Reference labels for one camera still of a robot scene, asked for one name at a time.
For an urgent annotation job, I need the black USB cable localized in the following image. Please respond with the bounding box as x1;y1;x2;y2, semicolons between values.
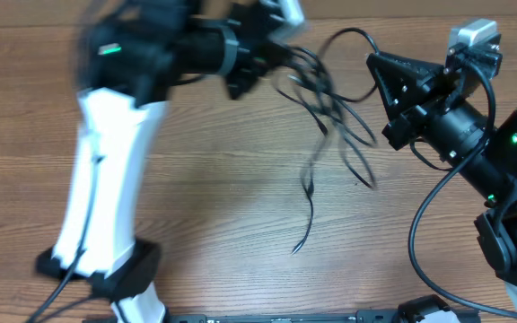
274;75;331;256
269;27;381;192

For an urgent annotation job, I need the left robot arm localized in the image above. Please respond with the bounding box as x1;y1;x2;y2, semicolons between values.
35;0;306;322

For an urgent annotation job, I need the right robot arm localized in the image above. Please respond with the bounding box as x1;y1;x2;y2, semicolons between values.
366;40;517;319

